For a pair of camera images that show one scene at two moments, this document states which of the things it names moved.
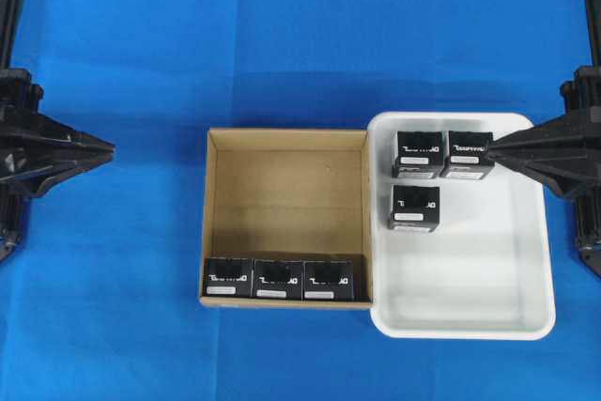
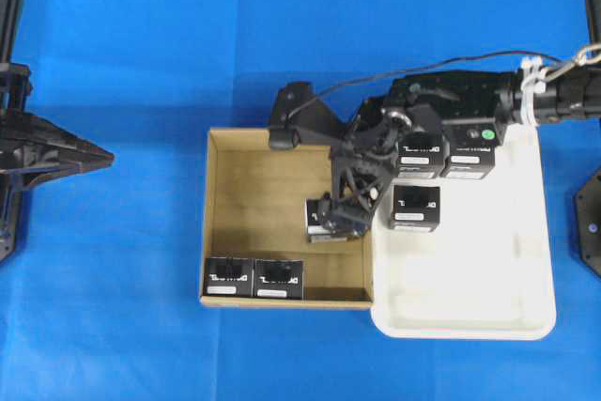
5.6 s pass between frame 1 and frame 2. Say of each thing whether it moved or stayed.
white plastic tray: stayed
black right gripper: moved
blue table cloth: stayed
